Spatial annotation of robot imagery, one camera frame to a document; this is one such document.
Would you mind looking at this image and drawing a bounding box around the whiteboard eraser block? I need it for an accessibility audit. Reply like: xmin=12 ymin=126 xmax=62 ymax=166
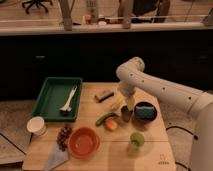
xmin=94 ymin=90 xmax=114 ymax=103

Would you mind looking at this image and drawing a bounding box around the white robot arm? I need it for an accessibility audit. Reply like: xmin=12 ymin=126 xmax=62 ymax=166
xmin=116 ymin=57 xmax=213 ymax=171

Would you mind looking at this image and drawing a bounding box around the black bowl with blue sponge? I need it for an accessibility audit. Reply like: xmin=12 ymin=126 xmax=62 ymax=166
xmin=134 ymin=102 xmax=157 ymax=121

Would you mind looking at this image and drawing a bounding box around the red bowl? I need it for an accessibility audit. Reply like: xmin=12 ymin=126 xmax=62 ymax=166
xmin=67 ymin=127 xmax=100 ymax=159

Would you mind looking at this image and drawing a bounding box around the yellow banana toy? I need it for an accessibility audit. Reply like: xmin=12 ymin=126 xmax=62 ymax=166
xmin=111 ymin=97 xmax=124 ymax=111

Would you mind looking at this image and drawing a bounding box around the small dark metal cup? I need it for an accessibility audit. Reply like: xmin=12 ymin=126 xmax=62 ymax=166
xmin=121 ymin=106 xmax=133 ymax=122

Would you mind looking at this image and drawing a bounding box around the green cucumber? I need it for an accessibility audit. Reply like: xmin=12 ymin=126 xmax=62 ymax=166
xmin=95 ymin=113 xmax=118 ymax=126

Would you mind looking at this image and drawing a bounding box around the orange fruit toy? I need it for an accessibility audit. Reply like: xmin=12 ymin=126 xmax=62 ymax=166
xmin=104 ymin=118 xmax=118 ymax=131

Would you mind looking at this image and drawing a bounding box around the green plastic cup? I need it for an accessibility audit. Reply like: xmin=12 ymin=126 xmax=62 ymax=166
xmin=129 ymin=132 xmax=144 ymax=149

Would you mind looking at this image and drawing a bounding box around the white spatula tool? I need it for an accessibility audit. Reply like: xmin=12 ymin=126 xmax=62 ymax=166
xmin=60 ymin=86 xmax=77 ymax=112

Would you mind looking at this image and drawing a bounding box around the green plastic tray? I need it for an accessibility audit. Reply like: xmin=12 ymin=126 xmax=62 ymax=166
xmin=32 ymin=77 xmax=82 ymax=122

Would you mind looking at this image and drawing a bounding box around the bunch of dark grapes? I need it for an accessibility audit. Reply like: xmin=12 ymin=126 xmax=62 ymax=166
xmin=56 ymin=125 xmax=72 ymax=151

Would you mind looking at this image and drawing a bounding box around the grey cloth piece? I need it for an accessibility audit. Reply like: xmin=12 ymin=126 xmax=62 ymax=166
xmin=44 ymin=143 xmax=69 ymax=171

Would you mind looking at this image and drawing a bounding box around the white paper cup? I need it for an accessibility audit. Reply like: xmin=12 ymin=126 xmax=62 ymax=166
xmin=27 ymin=116 xmax=46 ymax=136

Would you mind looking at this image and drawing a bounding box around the black office chair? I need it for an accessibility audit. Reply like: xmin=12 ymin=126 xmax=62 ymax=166
xmin=21 ymin=0 xmax=53 ymax=14

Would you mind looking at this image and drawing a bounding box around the black cable on floor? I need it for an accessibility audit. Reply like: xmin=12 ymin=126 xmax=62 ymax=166
xmin=165 ymin=125 xmax=199 ymax=171

